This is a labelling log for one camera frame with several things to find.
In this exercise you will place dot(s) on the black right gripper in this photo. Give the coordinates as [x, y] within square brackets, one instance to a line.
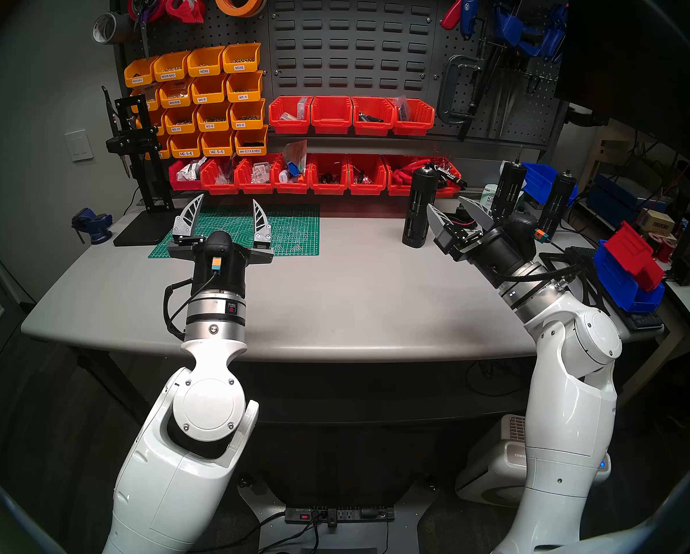
[503, 253]

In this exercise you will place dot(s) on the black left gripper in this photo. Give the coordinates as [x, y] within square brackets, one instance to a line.
[229, 279]

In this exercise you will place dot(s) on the black cylindrical screwdriver set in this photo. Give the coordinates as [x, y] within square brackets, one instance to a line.
[417, 224]
[555, 206]
[509, 189]

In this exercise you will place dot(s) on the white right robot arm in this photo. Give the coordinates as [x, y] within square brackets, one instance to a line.
[570, 414]

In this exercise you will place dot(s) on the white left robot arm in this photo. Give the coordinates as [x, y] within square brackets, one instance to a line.
[206, 408]

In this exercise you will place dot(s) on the black screwdriver stand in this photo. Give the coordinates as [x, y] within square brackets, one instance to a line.
[131, 232]

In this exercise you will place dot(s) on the black pen electric screwdriver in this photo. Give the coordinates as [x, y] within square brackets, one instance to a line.
[112, 114]

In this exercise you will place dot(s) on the red plastic parts bin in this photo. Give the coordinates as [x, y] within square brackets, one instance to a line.
[327, 188]
[281, 126]
[449, 193]
[218, 186]
[394, 190]
[420, 126]
[374, 128]
[174, 183]
[331, 123]
[368, 188]
[298, 187]
[258, 188]

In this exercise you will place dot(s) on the white green wipes box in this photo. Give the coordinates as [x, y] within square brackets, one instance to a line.
[486, 194]

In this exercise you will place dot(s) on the black tool white print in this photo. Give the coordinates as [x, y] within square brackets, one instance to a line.
[451, 176]

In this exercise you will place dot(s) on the green cutting mat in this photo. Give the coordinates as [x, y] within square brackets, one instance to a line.
[293, 235]

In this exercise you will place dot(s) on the white parts bag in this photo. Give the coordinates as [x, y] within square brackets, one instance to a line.
[190, 171]

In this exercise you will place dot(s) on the clear bag of screws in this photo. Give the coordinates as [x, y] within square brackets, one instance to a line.
[261, 173]

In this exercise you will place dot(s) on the white bottle blue cap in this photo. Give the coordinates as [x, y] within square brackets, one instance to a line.
[284, 176]

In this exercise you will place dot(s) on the blue plastic bin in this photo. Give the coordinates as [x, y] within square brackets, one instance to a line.
[538, 178]

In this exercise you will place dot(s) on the yellow bin labelled M2.5-5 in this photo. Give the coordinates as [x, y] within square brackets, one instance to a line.
[217, 145]

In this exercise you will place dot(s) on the yellow bin labelled M2.5-6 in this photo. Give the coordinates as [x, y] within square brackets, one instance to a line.
[184, 148]

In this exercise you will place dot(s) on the yellow bin labelled M4 HEX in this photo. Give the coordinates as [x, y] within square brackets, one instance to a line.
[251, 143]

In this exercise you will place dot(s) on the yellow parts bin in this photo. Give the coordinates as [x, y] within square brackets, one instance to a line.
[140, 74]
[151, 97]
[157, 120]
[164, 149]
[174, 94]

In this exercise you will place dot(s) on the tall clear plastic bag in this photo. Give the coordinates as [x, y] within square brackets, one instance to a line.
[296, 152]

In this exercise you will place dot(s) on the yellow bin labelled M3-8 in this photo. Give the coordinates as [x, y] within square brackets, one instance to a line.
[213, 119]

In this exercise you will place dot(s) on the yellow bin labelled M3-6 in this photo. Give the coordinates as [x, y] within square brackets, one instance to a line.
[247, 117]

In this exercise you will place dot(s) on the yellow bin labelled M3-12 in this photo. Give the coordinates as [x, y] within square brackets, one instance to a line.
[180, 122]

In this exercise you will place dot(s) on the blue bench vise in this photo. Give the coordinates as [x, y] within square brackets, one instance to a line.
[94, 227]

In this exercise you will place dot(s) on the small clear plastic bag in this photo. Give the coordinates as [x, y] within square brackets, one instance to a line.
[303, 107]
[401, 107]

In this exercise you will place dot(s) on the grey metal C-clamp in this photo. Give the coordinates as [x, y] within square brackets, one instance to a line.
[444, 91]

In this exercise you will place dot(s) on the yellow bin labelled M3-4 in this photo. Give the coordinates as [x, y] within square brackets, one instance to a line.
[244, 89]

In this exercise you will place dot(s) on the dark blue crate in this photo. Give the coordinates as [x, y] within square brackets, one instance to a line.
[610, 198]

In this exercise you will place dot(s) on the blue stacked storage bins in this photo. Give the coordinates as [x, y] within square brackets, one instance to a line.
[616, 281]

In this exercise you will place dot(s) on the yellow bin labelled M3X6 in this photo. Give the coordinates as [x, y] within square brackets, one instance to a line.
[241, 62]

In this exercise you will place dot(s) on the yellow bin labelled M3X8 BAD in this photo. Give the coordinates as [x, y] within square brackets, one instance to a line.
[171, 68]

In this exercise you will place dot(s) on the small cardboard box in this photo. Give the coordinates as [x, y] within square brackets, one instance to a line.
[656, 221]

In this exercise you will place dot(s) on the blue spring clamp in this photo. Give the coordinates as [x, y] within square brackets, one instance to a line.
[509, 27]
[552, 39]

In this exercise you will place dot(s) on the black desktop device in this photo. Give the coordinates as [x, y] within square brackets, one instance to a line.
[688, 267]

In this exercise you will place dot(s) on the white air purifier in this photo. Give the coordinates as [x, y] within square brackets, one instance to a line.
[489, 472]

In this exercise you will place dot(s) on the black monitor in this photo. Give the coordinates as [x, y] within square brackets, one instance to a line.
[639, 51]

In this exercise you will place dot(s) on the black power strip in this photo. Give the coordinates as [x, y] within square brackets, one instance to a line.
[345, 513]

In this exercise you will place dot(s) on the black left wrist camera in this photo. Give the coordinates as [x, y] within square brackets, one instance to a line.
[218, 244]

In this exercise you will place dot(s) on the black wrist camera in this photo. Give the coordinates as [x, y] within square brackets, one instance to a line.
[218, 244]
[521, 227]

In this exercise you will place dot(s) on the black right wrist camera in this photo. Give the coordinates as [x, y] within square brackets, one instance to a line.
[521, 227]

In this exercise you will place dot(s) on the white wall switch plate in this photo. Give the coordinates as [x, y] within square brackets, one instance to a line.
[79, 146]

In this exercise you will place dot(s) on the grey duct tape roll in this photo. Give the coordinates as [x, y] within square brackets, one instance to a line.
[117, 26]

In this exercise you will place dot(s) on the dark grey tool wall panel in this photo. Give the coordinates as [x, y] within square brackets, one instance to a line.
[345, 16]

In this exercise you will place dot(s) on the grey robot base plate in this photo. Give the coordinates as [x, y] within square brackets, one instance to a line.
[417, 518]

